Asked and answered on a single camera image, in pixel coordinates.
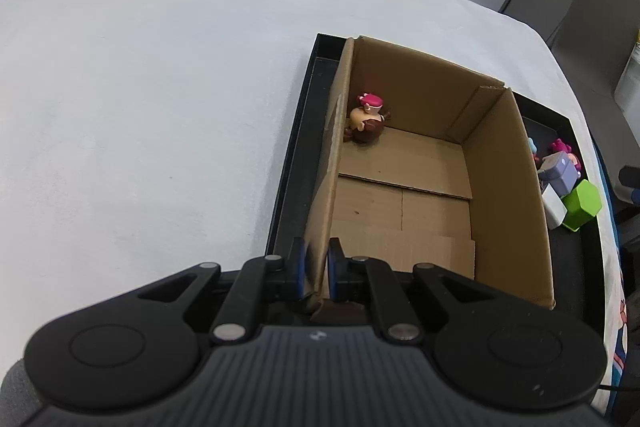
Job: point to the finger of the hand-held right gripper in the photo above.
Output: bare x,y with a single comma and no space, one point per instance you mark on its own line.
629,178

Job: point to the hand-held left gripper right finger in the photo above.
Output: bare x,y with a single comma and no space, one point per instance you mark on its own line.
334,268

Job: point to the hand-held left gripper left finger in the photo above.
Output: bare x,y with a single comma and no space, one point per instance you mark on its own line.
298,268

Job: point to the green hexagonal toy block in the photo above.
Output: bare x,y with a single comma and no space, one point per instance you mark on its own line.
580,204

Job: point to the purple cube robot toy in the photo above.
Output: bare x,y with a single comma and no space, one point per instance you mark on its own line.
560,174

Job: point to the white toy block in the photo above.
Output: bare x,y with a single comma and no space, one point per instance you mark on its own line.
552,207

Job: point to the brown cardboard box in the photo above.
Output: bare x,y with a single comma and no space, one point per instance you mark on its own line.
425,217

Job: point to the black plastic tray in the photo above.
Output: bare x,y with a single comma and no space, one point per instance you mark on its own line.
299,147

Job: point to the brown toy figure pink hat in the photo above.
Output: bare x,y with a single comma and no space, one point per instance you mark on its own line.
367,127

